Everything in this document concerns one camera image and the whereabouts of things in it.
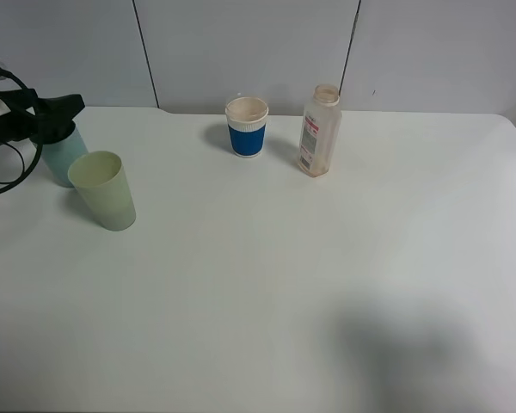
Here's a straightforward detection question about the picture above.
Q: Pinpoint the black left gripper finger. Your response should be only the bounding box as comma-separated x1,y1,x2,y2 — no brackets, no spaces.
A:
30,94,85,145

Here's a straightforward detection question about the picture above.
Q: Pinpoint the blue sleeved paper cup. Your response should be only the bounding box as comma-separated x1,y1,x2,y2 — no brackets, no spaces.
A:
225,96,269,157

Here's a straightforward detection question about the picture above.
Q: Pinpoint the black left camera cable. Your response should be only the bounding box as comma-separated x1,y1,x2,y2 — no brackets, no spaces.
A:
0,62,44,199

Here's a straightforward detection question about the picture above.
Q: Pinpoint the teal green plastic cup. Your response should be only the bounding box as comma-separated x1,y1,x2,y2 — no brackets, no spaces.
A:
41,121,88,187

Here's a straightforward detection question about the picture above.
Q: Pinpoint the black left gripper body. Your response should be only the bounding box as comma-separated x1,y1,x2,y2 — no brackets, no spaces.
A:
0,89,38,145

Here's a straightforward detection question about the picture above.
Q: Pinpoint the clear plastic drink bottle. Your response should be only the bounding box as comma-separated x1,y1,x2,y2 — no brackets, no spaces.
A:
298,84,342,177

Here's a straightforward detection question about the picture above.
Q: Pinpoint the pale yellow-green plastic cup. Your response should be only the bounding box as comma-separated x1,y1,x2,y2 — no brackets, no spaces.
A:
68,151,137,231

